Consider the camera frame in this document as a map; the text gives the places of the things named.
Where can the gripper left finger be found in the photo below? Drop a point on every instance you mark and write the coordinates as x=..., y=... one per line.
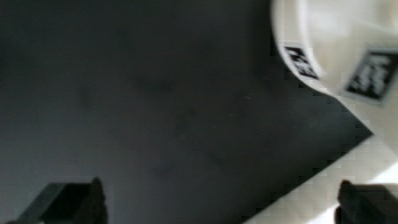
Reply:
x=69, y=204

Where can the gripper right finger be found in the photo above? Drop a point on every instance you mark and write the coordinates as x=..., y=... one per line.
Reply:
x=369, y=203

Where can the white stool leg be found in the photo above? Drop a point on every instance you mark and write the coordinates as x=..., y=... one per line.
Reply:
x=369, y=94

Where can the white round stool seat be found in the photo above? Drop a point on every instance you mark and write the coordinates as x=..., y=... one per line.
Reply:
x=314, y=26

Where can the white front rail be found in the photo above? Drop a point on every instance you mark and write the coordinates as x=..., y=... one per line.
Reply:
x=367, y=167

